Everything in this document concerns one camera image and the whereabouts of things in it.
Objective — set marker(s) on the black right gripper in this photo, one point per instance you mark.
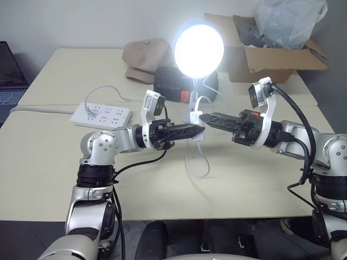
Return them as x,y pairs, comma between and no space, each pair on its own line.
248,130

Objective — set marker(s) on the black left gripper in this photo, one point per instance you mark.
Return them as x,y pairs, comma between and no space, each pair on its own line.
160,134

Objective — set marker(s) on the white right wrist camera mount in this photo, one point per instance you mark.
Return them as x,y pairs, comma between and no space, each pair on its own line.
267,119

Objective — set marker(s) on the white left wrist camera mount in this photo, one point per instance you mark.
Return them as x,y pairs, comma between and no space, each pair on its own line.
148,104

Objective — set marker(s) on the white power strip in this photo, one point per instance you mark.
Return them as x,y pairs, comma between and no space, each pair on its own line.
104,115

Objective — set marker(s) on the dark laptop computer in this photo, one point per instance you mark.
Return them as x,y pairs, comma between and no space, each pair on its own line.
11,78

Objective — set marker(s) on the beige flat cap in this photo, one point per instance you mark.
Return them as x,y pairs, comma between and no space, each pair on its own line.
143,58

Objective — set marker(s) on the brown cardboard box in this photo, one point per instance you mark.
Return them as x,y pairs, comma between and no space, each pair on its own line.
267,62

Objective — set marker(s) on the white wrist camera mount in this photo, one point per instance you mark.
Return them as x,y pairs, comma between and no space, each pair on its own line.
267,119
148,104

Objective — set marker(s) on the clear plastic bag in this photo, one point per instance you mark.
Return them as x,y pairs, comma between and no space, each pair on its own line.
290,23

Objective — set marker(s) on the black box with red button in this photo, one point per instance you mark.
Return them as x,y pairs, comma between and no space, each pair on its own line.
169,82

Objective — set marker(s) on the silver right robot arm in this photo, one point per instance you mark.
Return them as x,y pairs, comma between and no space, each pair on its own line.
329,151

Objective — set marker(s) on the round white clip desk lamp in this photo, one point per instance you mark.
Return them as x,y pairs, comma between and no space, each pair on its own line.
199,50

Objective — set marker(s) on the dark rounded shape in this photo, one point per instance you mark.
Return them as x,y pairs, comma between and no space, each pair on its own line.
151,241

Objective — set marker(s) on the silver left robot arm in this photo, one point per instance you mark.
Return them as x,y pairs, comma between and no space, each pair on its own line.
99,146

